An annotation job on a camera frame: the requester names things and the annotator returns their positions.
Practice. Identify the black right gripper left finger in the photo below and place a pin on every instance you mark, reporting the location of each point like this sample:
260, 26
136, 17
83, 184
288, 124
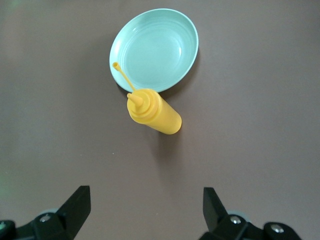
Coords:
75, 212

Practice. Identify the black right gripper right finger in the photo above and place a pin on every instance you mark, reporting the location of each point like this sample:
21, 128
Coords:
215, 212

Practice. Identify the yellow squeeze bottle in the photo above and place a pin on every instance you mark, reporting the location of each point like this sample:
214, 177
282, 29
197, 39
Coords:
160, 115

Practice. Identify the mint green plate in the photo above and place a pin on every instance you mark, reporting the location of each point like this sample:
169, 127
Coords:
155, 50

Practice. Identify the brown table cloth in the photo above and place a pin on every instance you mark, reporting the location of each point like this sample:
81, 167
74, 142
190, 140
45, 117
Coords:
250, 137

